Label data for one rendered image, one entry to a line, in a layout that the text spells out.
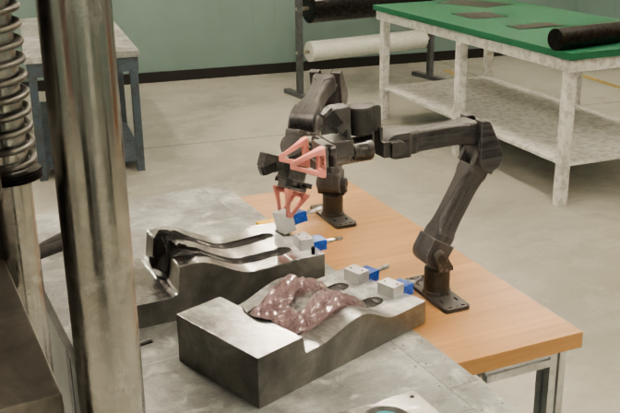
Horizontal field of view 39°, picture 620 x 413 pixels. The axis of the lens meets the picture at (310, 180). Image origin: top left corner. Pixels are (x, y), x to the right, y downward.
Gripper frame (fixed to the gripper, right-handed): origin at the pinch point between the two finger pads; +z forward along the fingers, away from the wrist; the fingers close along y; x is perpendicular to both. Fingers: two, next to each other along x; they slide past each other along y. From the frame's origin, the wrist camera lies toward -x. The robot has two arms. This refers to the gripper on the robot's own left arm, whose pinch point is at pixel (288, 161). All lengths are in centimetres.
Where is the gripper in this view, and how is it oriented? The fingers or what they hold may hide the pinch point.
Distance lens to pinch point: 187.6
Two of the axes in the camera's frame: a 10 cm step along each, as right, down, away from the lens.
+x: 0.4, 9.4, 3.3
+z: -9.1, 1.7, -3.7
